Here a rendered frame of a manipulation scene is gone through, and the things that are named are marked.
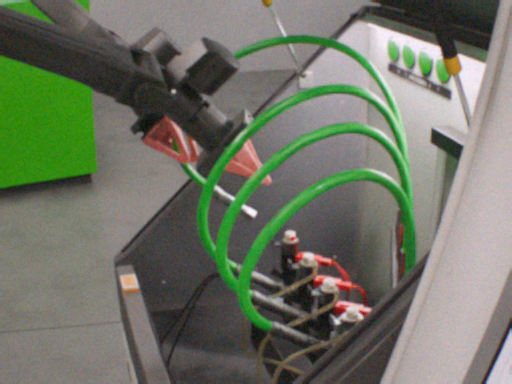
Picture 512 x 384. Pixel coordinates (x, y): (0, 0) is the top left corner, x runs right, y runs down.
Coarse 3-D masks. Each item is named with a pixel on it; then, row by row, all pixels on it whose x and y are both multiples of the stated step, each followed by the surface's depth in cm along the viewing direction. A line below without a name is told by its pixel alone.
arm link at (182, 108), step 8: (184, 88) 92; (192, 88) 93; (176, 96) 92; (184, 96) 92; (192, 96) 93; (200, 96) 94; (176, 104) 92; (184, 104) 92; (192, 104) 92; (200, 104) 93; (168, 112) 93; (176, 112) 92; (184, 112) 92; (192, 112) 93; (176, 120) 93; (184, 120) 93; (192, 120) 94
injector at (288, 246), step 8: (296, 240) 104; (288, 248) 103; (296, 248) 104; (288, 256) 104; (280, 264) 106; (272, 272) 105; (280, 272) 105; (288, 272) 105; (296, 272) 106; (288, 280) 106; (288, 304) 108; (288, 320) 109
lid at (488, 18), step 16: (368, 0) 132; (384, 0) 121; (400, 0) 112; (416, 0) 103; (448, 0) 89; (464, 0) 83; (480, 0) 78; (496, 0) 73; (448, 16) 100; (464, 16) 93; (480, 16) 86; (496, 16) 81
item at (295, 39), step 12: (288, 36) 100; (300, 36) 100; (312, 36) 100; (252, 48) 101; (264, 48) 101; (336, 48) 100; (348, 48) 100; (360, 60) 100; (372, 72) 100; (384, 84) 101; (396, 108) 102; (192, 168) 110; (204, 180) 110
